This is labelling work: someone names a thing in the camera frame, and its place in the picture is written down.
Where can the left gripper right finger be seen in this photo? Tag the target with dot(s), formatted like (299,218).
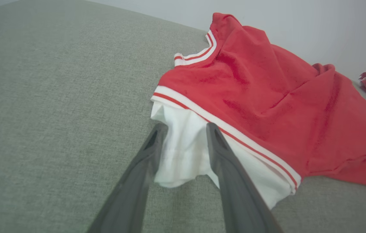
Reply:
(241,200)

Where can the red number 23 basketball jersey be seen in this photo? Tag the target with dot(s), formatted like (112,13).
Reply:
(267,97)

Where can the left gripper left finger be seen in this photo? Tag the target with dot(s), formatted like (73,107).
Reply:
(127,200)

